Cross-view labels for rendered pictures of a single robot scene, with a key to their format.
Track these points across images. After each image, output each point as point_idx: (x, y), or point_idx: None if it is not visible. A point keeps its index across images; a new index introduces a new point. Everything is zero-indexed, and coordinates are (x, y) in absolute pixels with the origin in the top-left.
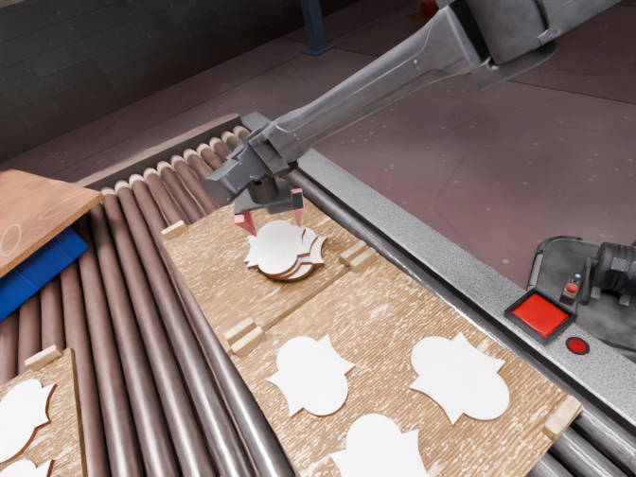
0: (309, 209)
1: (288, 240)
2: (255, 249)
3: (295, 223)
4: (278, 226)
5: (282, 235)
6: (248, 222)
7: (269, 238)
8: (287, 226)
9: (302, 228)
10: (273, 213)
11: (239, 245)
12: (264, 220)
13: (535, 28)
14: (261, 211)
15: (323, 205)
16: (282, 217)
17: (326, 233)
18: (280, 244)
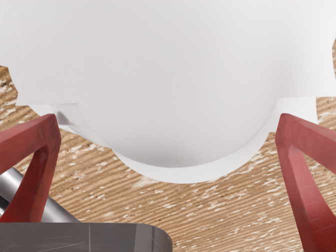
0: (78, 201)
1: (102, 28)
2: (317, 15)
3: (123, 162)
4: (161, 145)
5: (140, 84)
6: (278, 200)
7: (218, 77)
8: (116, 134)
9: (27, 101)
10: (109, 234)
11: (331, 122)
12: (226, 198)
13: None
14: (230, 226)
15: (55, 204)
16: (168, 195)
17: (0, 95)
18: (150, 8)
